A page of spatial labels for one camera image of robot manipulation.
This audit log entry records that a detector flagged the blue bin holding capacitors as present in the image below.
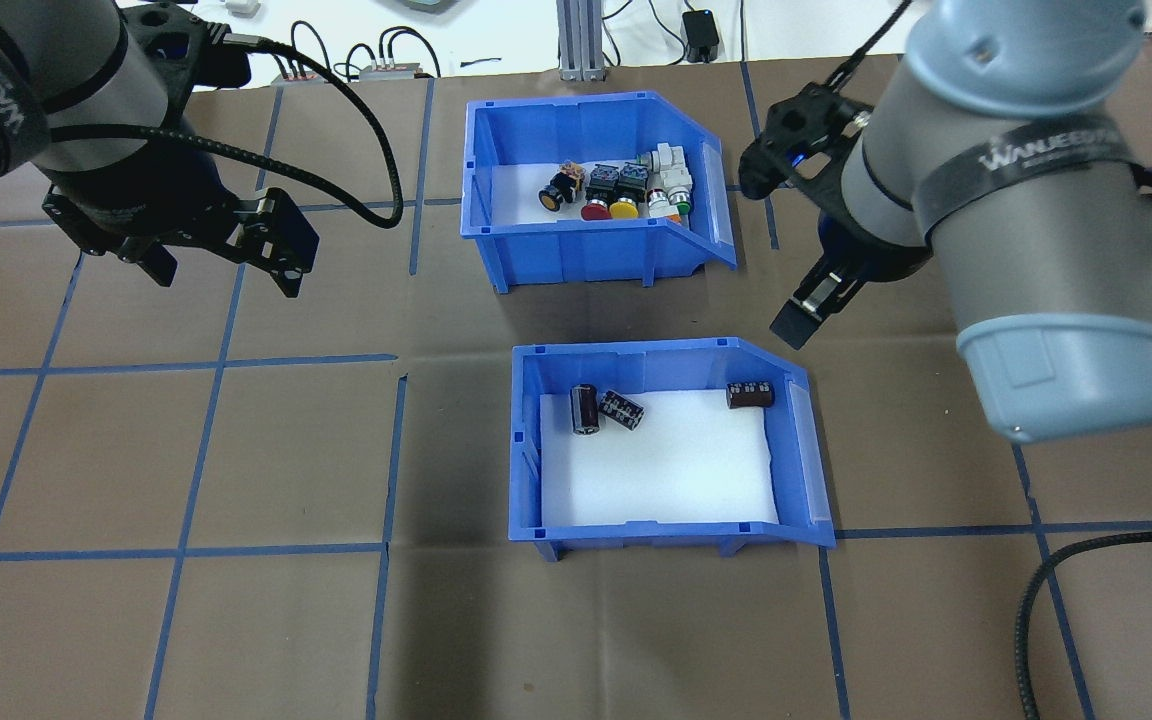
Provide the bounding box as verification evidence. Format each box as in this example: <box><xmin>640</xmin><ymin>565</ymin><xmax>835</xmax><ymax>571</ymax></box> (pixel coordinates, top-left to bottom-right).
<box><xmin>507</xmin><ymin>337</ymin><xmax>836</xmax><ymax>562</ymax></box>

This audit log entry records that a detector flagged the blue bin holding push buttons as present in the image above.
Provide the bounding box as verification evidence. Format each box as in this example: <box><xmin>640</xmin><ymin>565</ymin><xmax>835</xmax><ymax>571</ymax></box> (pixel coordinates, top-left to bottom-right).
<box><xmin>461</xmin><ymin>91</ymin><xmax>739</xmax><ymax>295</ymax></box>

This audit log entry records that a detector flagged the yellow mushroom push button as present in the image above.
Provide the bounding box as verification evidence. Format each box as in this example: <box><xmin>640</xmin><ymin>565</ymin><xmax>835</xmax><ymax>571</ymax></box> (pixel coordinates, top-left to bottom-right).
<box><xmin>608</xmin><ymin>165</ymin><xmax>649</xmax><ymax>220</ymax></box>

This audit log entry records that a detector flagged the red mushroom push button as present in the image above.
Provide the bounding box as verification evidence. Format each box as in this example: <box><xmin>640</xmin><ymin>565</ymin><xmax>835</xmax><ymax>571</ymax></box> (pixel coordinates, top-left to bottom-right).
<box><xmin>581</xmin><ymin>166</ymin><xmax>619</xmax><ymax>222</ymax></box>

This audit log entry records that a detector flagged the white foam liner button bin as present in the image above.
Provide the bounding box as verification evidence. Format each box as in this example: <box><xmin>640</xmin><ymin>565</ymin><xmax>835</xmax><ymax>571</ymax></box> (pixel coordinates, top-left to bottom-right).
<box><xmin>489</xmin><ymin>160</ymin><xmax>694</xmax><ymax>229</ymax></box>

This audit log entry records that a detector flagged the black push button yellow block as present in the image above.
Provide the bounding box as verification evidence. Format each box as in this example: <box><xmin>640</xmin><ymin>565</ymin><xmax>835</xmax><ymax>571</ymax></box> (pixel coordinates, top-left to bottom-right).
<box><xmin>539</xmin><ymin>163</ymin><xmax>587</xmax><ymax>212</ymax></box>

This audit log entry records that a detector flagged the white foam liner capacitor bin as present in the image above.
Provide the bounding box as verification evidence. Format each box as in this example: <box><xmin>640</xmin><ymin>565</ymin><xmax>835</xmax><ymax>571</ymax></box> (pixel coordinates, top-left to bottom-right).
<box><xmin>539</xmin><ymin>388</ymin><xmax>777</xmax><ymax>528</ymax></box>

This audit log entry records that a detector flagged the black power adapter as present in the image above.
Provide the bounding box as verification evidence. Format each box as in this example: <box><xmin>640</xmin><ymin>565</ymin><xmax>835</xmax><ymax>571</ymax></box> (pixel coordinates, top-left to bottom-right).
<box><xmin>683</xmin><ymin>10</ymin><xmax>722</xmax><ymax>63</ymax></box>

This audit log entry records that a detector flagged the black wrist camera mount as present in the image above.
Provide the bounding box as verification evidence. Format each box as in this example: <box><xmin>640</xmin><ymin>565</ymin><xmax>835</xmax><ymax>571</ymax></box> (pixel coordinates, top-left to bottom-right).
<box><xmin>738</xmin><ymin>82</ymin><xmax>872</xmax><ymax>216</ymax></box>
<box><xmin>121</xmin><ymin>0</ymin><xmax>252</xmax><ymax>91</ymax></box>

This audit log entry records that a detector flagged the green ring button white body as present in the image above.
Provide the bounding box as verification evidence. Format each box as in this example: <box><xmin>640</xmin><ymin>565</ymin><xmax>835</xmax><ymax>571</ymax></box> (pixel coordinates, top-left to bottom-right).
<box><xmin>661</xmin><ymin>165</ymin><xmax>695</xmax><ymax>219</ymax></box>

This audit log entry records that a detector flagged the thin black cable loop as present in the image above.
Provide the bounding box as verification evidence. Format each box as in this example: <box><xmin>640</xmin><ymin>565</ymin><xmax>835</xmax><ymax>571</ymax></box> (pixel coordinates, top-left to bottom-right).
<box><xmin>289</xmin><ymin>20</ymin><xmax>337</xmax><ymax>83</ymax></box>
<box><xmin>376</xmin><ymin>25</ymin><xmax>443</xmax><ymax>79</ymax></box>

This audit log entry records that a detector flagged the aluminium profile post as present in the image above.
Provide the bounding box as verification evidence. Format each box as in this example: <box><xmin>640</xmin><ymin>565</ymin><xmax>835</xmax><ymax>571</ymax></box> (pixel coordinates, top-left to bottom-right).
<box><xmin>556</xmin><ymin>0</ymin><xmax>609</xmax><ymax>81</ymax></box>

